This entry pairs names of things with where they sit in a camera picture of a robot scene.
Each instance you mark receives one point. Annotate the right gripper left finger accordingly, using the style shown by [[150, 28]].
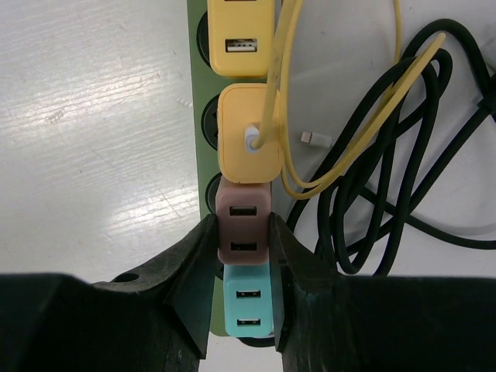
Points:
[[154, 317]]

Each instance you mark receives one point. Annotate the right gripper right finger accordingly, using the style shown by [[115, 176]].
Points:
[[325, 321]]

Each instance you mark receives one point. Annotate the teal plug adapter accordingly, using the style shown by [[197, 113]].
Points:
[[247, 297]]

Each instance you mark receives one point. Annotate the brown plug adapter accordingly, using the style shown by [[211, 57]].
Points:
[[243, 213]]

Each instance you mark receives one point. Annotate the yellow charger with cable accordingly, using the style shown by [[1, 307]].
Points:
[[253, 119]]

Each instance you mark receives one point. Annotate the green power strip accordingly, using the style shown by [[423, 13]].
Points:
[[207, 87]]

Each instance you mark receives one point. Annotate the yellow plug adapter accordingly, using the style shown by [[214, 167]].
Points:
[[240, 35]]

